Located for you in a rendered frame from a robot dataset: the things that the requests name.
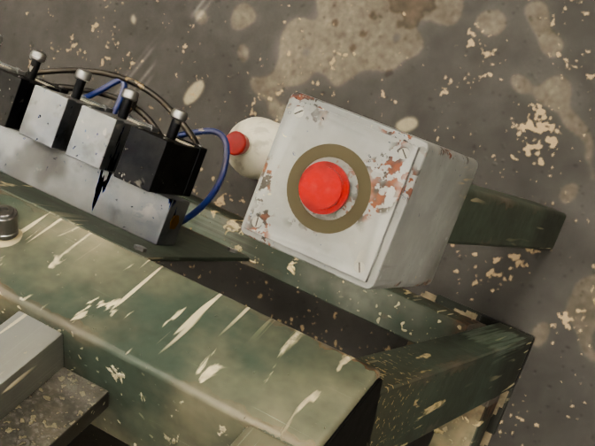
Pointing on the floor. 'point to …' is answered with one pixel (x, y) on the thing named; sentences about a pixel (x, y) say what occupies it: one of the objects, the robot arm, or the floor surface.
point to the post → (505, 221)
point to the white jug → (251, 145)
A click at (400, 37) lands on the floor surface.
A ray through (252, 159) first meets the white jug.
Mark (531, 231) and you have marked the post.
